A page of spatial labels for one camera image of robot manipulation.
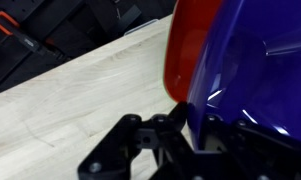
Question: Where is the orange handled black clamp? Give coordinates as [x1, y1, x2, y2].
[0, 11, 65, 59]

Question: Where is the orange plastic bowl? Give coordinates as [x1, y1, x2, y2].
[163, 0, 222, 102]

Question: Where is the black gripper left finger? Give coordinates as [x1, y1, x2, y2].
[77, 102, 192, 180]

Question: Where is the blue plastic bowl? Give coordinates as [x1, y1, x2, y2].
[188, 0, 301, 149]

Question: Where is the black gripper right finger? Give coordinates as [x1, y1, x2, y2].
[199, 114, 301, 180]

